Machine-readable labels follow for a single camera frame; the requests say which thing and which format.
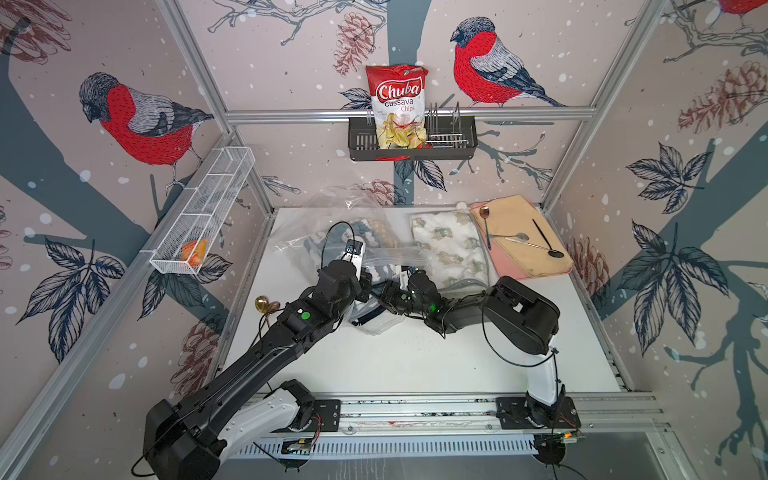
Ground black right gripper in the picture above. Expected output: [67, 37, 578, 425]
[370, 282, 429, 320]

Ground teal cloud pattern blanket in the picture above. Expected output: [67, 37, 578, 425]
[305, 218, 415, 328]

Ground white teal patterned blanket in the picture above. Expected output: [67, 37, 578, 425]
[410, 210, 490, 288]

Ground light green fluffy blanket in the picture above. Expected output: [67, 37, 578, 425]
[438, 278, 489, 297]

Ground clear plastic vacuum bag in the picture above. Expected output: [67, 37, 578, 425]
[270, 186, 491, 299]

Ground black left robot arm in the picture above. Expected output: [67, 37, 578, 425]
[142, 260, 370, 479]

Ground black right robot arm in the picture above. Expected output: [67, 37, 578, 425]
[375, 270, 565, 425]

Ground red cassava chips bag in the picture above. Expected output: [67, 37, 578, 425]
[366, 64, 428, 150]

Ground gold spoon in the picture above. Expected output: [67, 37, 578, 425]
[254, 295, 281, 316]

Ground rainbow metallic spoon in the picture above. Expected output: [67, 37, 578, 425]
[478, 205, 492, 251]

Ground silver spoon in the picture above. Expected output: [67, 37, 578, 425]
[490, 232, 529, 242]

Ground beige folded cloth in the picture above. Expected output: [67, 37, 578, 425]
[473, 194, 574, 278]

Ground black spoon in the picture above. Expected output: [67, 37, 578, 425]
[533, 219, 565, 258]

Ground orange item in basket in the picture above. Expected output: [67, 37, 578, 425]
[179, 239, 208, 269]

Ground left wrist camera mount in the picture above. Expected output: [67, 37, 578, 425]
[341, 239, 366, 278]

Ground white wire mesh basket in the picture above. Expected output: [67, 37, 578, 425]
[150, 146, 255, 275]

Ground dark grey wall rack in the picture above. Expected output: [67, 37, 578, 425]
[348, 107, 478, 161]

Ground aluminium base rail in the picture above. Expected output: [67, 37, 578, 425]
[316, 392, 671, 437]

